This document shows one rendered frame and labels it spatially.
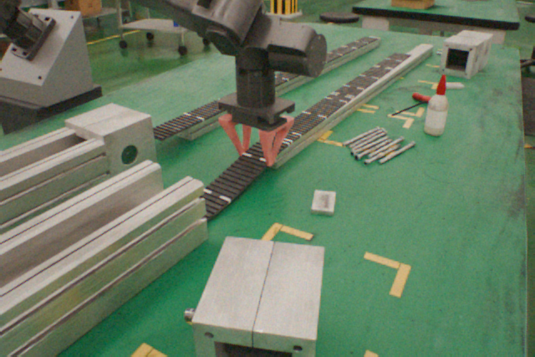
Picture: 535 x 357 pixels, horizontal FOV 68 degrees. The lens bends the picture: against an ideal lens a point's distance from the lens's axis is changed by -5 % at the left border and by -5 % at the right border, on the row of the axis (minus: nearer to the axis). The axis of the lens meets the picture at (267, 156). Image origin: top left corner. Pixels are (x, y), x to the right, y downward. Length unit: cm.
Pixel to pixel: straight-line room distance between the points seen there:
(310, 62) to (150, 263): 31
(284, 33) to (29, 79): 72
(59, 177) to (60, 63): 52
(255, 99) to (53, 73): 60
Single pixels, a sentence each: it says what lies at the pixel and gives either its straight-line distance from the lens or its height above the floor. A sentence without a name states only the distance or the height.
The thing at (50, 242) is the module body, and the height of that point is 85.
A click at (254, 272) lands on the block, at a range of 35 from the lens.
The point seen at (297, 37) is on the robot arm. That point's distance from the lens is 53.
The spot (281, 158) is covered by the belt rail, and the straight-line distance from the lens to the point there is 69.
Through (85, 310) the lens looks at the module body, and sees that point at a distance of 44.
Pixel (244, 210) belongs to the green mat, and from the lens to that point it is 59.
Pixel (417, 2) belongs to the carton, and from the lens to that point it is 264.
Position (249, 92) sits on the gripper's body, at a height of 92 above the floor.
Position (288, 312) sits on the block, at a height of 87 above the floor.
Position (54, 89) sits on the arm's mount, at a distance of 108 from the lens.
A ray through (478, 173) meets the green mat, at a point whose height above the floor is 78.
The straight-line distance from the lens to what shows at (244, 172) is 63.
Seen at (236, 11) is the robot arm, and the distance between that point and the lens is 52.
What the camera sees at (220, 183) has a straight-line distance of 62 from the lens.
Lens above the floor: 112
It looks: 28 degrees down
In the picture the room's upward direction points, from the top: straight up
